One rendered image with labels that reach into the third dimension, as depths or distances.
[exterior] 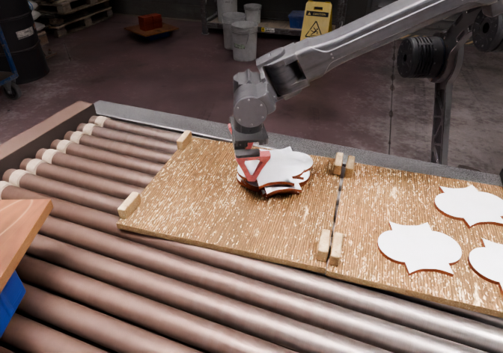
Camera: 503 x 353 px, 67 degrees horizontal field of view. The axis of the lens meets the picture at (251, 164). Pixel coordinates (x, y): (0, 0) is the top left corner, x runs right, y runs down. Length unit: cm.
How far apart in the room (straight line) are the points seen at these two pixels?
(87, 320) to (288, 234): 37
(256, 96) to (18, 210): 43
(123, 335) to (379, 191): 57
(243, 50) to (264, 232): 367
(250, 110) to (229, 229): 24
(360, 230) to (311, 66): 32
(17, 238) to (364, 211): 61
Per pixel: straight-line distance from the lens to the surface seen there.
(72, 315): 70
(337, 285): 69
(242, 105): 64
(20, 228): 69
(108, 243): 79
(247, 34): 427
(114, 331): 66
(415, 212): 85
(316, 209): 80
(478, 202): 92
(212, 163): 92
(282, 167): 82
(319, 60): 69
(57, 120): 120
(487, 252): 81
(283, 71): 69
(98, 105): 133
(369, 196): 86
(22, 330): 72
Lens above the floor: 146
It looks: 35 degrees down
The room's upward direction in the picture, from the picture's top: straight up
